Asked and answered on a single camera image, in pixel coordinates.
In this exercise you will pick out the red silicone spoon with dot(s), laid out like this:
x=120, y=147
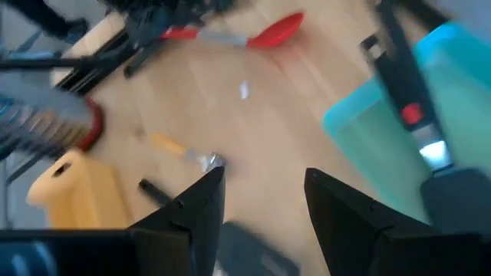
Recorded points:
x=276, y=32

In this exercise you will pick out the red-framed steel box grater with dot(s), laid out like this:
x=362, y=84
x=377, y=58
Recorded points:
x=38, y=130

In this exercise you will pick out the solid turner steel shaft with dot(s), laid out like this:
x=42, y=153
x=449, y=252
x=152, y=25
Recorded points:
x=153, y=191

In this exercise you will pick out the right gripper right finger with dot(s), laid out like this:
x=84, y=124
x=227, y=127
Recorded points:
x=345, y=230

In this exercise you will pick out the yellow plastic bin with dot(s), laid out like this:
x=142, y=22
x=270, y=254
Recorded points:
x=84, y=191

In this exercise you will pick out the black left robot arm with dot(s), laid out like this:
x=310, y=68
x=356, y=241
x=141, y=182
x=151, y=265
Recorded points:
x=172, y=7

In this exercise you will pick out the small white scrap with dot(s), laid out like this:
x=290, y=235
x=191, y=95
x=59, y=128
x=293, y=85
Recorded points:
x=244, y=90

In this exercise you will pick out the translucent teal plastic bin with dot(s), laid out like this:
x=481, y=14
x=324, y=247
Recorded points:
x=368, y=153

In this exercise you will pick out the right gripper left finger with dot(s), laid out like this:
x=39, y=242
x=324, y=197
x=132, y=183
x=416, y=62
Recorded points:
x=188, y=230

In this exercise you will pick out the slotted turner steel neck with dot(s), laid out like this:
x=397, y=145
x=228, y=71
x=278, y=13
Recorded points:
x=399, y=88

